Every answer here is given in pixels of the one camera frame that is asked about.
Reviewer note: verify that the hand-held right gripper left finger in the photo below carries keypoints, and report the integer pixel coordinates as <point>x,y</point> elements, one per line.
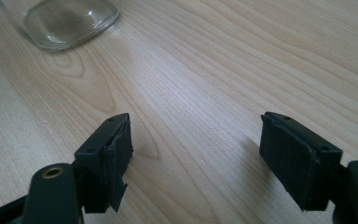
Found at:
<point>101,161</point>

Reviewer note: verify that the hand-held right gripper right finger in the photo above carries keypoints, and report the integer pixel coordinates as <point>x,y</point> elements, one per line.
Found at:
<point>295,155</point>

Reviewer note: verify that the clear glass jar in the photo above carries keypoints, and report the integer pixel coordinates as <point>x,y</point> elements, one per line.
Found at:
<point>71,23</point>

